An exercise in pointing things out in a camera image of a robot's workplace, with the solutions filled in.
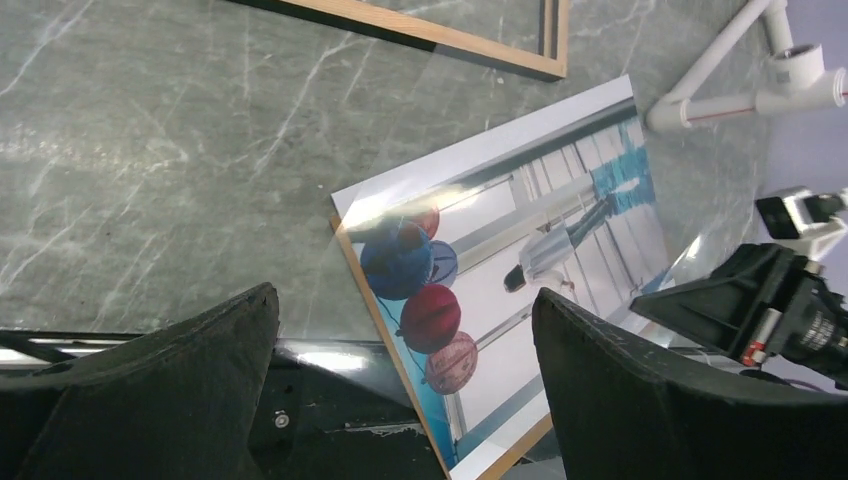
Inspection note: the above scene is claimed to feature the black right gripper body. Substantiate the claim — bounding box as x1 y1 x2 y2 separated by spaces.
739 261 847 388

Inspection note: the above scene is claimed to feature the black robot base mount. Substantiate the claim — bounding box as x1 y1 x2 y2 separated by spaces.
0 327 452 480

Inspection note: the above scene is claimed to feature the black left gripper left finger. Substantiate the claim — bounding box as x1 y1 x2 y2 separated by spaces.
1 283 279 479

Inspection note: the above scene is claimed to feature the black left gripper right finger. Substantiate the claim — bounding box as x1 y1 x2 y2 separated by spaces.
532 288 847 479

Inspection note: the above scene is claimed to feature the white pvc pipe stand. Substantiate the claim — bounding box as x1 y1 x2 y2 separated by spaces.
645 1 847 133

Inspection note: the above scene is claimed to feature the clear acrylic sheet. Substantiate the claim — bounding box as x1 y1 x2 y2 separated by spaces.
317 99 750 480

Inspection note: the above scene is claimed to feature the light wooden picture frame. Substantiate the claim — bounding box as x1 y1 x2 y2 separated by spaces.
243 1 570 82

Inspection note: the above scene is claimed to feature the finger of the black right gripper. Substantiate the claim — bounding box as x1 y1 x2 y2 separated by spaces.
630 243 805 361

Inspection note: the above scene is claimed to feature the photo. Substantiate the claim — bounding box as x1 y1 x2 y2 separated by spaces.
329 74 677 480

